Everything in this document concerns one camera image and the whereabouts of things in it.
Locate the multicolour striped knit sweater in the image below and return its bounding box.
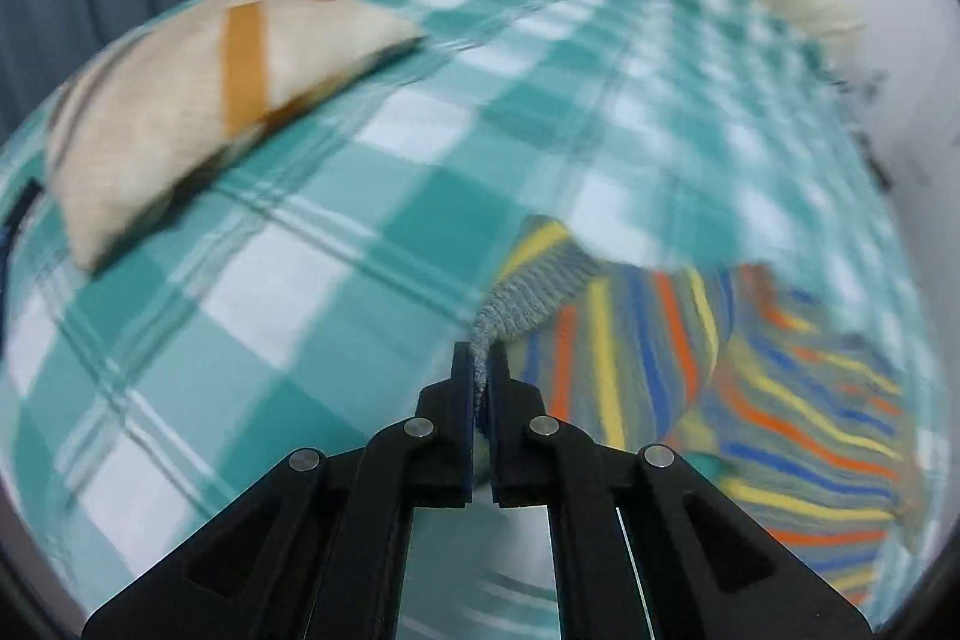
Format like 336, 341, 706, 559
470, 216, 926, 604

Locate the teal white plaid bedsheet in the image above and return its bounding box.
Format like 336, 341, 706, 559
2, 0, 946, 624

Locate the black smartphone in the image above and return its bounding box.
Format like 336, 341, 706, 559
0, 179, 44, 265

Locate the cream pillow with orange stripe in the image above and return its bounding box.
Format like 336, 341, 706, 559
46, 0, 423, 273

